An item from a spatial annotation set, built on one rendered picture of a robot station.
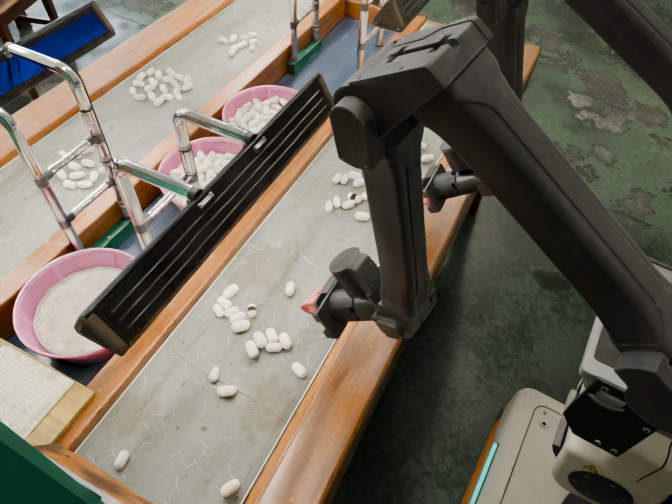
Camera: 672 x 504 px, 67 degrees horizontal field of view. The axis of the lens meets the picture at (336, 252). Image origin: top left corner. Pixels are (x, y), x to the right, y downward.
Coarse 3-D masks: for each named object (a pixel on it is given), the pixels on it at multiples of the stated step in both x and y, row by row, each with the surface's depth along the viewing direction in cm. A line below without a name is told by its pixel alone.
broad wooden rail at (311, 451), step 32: (448, 224) 122; (352, 352) 99; (384, 352) 100; (320, 384) 96; (352, 384) 95; (384, 384) 108; (320, 416) 91; (352, 416) 91; (288, 448) 88; (320, 448) 88; (352, 448) 96; (256, 480) 87; (288, 480) 84; (320, 480) 84
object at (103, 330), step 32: (320, 96) 97; (288, 128) 90; (256, 160) 84; (288, 160) 91; (224, 192) 79; (256, 192) 84; (192, 224) 75; (224, 224) 79; (160, 256) 70; (192, 256) 74; (128, 288) 67; (160, 288) 70; (96, 320) 63; (128, 320) 67
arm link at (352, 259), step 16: (336, 256) 81; (352, 256) 78; (368, 256) 76; (336, 272) 77; (352, 272) 76; (368, 272) 76; (352, 288) 78; (368, 288) 76; (384, 320) 75; (400, 336) 74
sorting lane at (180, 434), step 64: (320, 192) 130; (256, 256) 116; (320, 256) 117; (192, 320) 105; (256, 320) 106; (192, 384) 97; (256, 384) 97; (128, 448) 89; (192, 448) 89; (256, 448) 90
